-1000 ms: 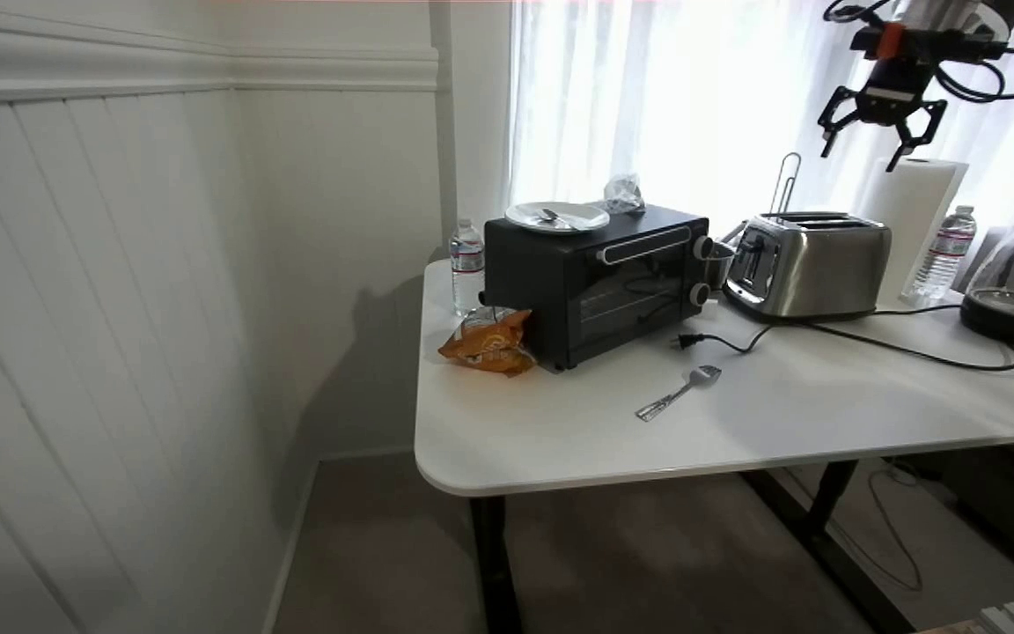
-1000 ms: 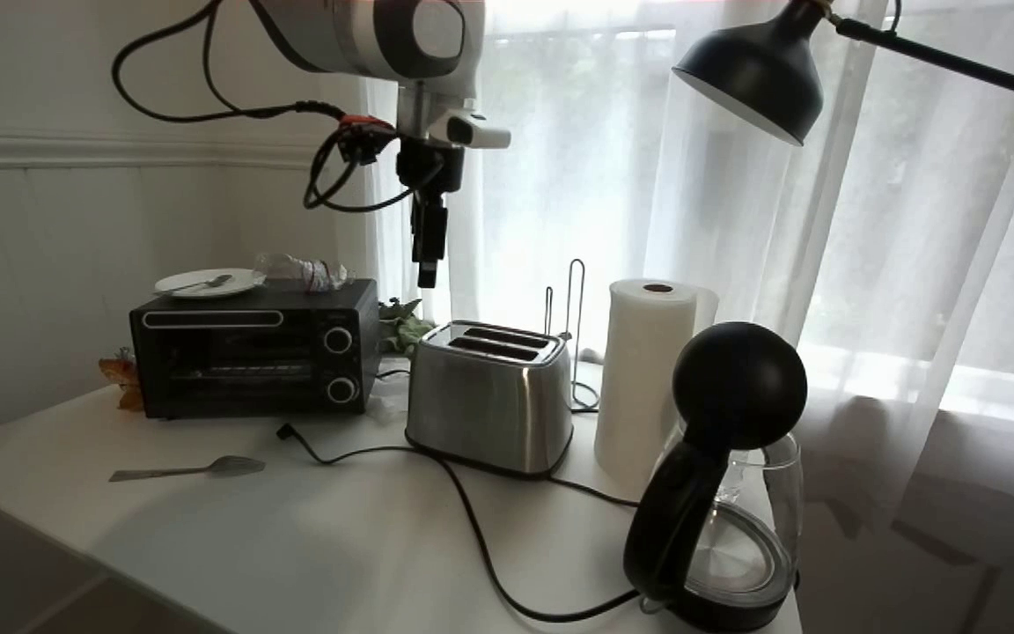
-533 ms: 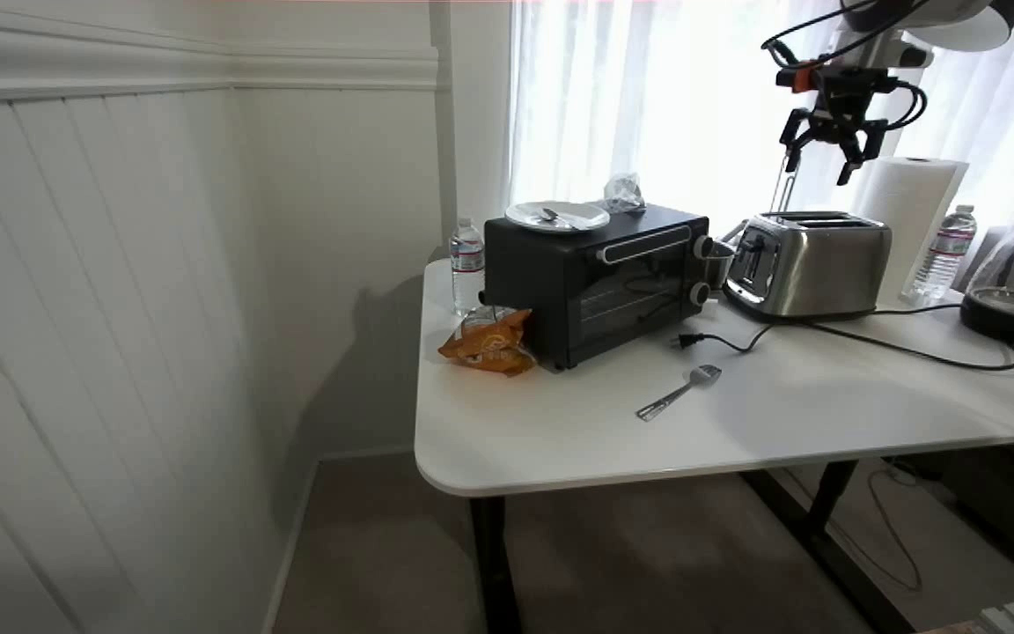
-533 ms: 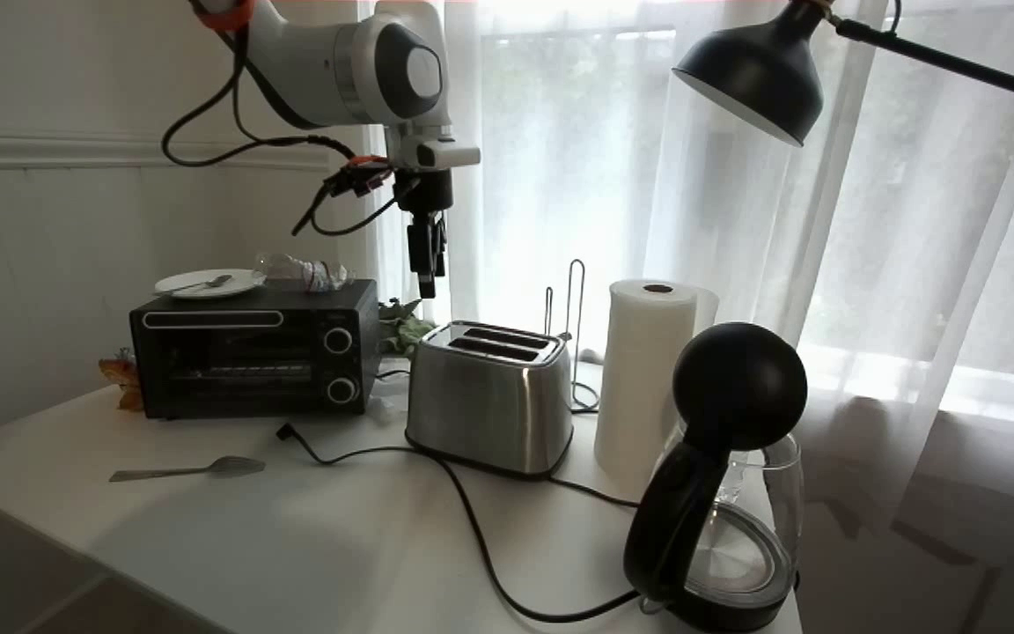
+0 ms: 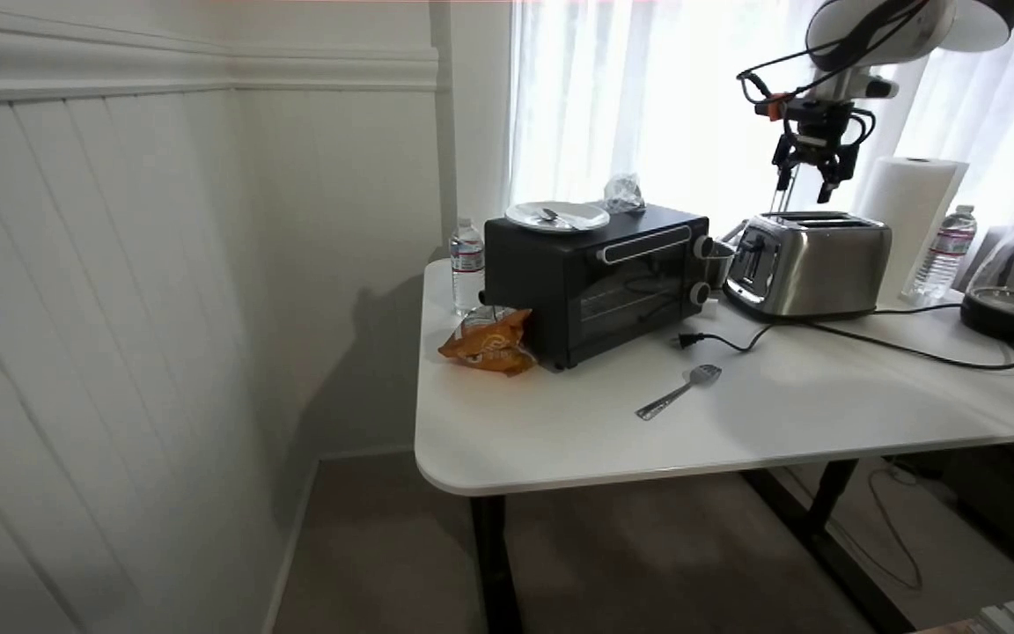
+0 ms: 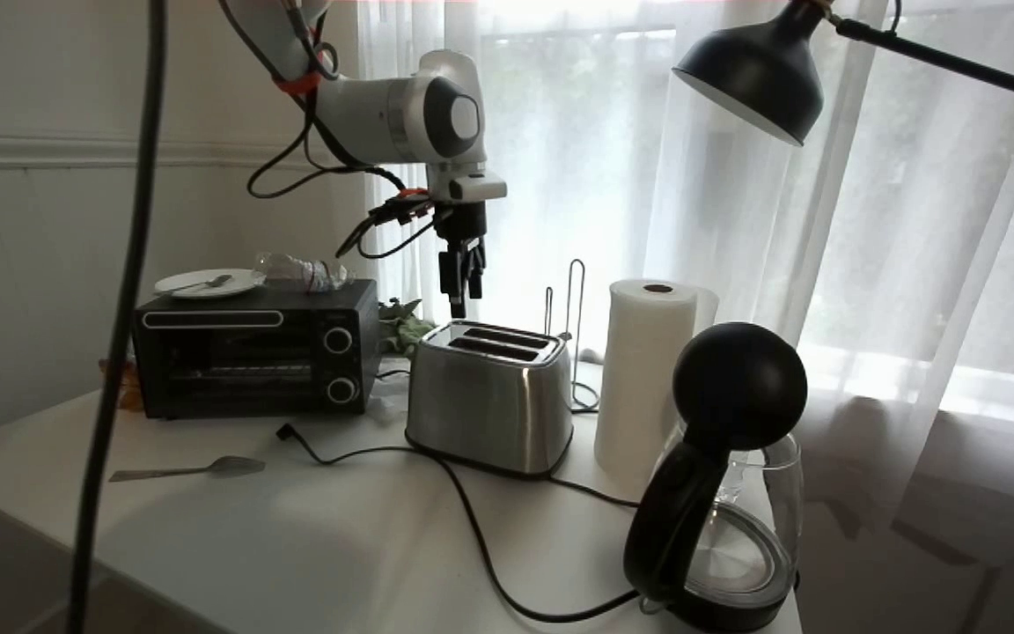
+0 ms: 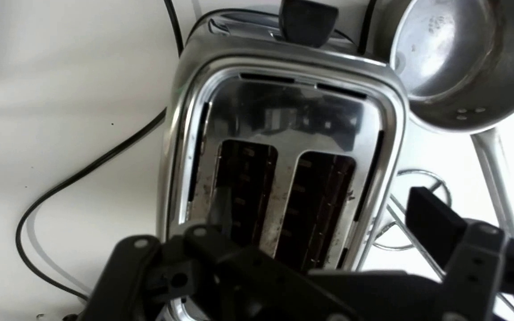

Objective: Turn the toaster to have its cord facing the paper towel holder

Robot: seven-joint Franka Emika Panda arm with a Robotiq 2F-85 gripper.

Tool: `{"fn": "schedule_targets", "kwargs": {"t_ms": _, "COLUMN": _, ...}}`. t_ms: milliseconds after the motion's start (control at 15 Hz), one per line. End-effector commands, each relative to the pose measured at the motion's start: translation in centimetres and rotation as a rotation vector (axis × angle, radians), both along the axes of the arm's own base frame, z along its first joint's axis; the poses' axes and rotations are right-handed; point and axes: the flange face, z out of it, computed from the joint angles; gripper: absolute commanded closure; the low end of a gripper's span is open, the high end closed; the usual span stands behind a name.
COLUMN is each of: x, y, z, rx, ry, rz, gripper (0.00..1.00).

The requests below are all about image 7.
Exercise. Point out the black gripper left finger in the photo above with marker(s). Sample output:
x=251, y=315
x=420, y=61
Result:
x=240, y=279

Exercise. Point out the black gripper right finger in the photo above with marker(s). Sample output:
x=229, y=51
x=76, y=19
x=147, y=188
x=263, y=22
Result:
x=483, y=268

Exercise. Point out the silver two-slot toaster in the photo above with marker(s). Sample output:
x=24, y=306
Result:
x=294, y=113

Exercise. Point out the stainless steel saucepan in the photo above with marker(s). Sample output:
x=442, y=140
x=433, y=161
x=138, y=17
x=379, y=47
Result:
x=447, y=54

